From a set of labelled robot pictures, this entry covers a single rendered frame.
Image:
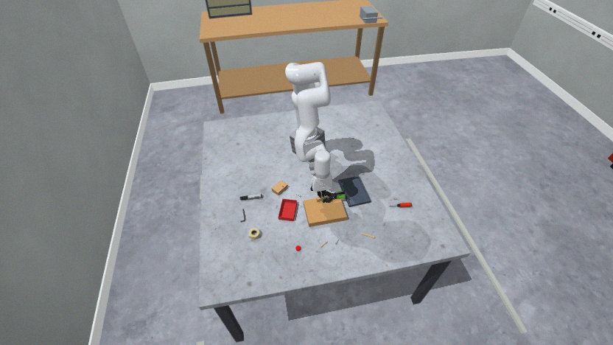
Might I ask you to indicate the red rectangular tray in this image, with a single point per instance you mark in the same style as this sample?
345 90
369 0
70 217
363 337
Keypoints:
287 210

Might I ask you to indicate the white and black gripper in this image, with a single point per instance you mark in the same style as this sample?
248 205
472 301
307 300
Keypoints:
321 184

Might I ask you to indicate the white marker pen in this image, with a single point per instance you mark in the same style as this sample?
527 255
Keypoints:
250 197

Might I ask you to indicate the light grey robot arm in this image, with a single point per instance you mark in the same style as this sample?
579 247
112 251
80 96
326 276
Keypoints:
306 100

